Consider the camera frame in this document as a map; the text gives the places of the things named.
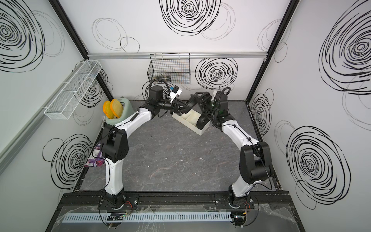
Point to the items in wire basket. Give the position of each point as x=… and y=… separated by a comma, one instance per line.
x=166, y=78

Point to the white wire wall shelf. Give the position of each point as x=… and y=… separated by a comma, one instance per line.
x=73, y=91

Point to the purple snack packet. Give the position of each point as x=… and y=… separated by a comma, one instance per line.
x=95, y=159

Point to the black wire wall basket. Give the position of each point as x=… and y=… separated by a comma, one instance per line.
x=177, y=65

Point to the toast slice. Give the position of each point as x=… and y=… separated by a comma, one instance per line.
x=107, y=110
x=116, y=108

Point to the right toast slice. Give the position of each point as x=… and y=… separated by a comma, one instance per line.
x=116, y=108

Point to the grey slotted cable duct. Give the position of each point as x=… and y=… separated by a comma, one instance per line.
x=147, y=217

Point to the left toast slice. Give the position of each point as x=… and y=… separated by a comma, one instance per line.
x=107, y=110

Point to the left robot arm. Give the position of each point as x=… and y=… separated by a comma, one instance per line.
x=115, y=138

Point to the mint green toaster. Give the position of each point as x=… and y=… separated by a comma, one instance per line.
x=126, y=112

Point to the cream compartment storage tray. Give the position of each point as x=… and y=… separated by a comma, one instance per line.
x=189, y=120

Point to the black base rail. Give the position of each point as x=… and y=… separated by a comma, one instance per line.
x=132, y=200

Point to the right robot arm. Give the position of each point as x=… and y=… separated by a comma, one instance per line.
x=255, y=164

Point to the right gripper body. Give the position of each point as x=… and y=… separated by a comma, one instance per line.
x=200, y=98

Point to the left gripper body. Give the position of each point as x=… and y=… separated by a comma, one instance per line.
x=165, y=105

